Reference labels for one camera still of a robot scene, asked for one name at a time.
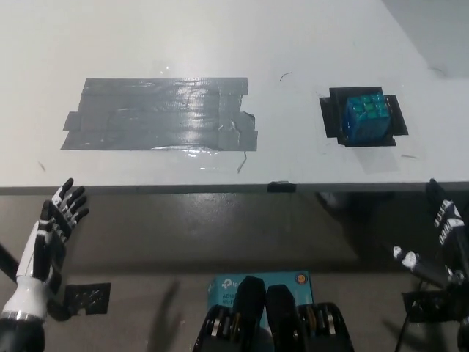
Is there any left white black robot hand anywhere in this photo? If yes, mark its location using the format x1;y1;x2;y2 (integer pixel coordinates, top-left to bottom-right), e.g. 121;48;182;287
1;178;91;322

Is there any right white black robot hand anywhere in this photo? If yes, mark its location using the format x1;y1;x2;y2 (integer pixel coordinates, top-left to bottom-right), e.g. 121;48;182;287
392;178;469;290

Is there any blue green Rubik's cube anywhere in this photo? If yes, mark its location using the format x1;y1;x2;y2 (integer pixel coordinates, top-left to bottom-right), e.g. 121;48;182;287
342;94;390;144

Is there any black tape marked spot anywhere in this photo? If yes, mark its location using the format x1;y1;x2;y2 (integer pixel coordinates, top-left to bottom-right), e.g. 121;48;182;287
318;86;410;148

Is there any black diagonal table leg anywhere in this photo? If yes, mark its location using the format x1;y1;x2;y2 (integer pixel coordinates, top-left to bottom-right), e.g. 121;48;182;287
0;241;19;283

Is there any small black tape strip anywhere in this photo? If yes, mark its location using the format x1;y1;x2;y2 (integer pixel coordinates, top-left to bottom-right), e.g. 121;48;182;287
267;180;297;194

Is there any teal router cardboard box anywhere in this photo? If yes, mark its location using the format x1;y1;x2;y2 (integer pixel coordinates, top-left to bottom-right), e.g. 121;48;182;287
205;271;314;327

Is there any thin black cable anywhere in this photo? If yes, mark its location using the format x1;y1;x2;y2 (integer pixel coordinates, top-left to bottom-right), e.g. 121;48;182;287
397;315;412;352

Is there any grey duct tape patch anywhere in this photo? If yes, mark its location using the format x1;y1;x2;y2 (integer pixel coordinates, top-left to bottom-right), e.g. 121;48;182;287
59;76;259;152

